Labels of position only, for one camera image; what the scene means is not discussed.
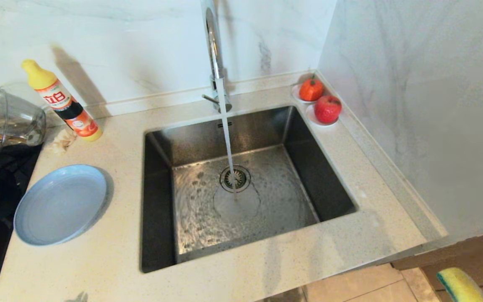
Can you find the orange dish soap bottle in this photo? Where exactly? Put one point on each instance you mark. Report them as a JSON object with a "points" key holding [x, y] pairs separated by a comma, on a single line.
{"points": [[61, 100]]}

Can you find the grey plate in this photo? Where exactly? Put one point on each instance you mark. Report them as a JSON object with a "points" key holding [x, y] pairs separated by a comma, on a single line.
{"points": [[61, 205]]}

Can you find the yellow green sponge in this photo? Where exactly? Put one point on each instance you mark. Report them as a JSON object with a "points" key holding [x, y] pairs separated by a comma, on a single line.
{"points": [[461, 285]]}

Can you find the stainless steel sink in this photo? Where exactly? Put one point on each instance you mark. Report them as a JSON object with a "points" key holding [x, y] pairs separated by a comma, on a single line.
{"points": [[275, 226]]}

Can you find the metal drain strainer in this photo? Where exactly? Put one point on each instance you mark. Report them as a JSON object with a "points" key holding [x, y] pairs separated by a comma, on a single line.
{"points": [[241, 176]]}

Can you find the small white dish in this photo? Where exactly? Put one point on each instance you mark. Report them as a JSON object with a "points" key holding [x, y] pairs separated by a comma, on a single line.
{"points": [[312, 119], [296, 93]]}

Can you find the orange toy pumpkin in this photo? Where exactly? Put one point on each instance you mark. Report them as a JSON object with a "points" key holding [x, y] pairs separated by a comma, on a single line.
{"points": [[311, 89]]}

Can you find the red toy apple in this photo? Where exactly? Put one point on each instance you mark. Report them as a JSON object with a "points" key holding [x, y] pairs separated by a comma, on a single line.
{"points": [[328, 109]]}

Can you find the chrome faucet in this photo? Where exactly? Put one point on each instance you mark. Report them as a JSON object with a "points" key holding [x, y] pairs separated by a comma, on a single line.
{"points": [[213, 46]]}

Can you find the clear glass jug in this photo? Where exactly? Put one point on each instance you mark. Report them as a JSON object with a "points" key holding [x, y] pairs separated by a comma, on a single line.
{"points": [[17, 119]]}

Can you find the wooden cabinet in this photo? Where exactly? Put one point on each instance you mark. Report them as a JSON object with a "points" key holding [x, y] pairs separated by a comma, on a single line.
{"points": [[463, 260]]}

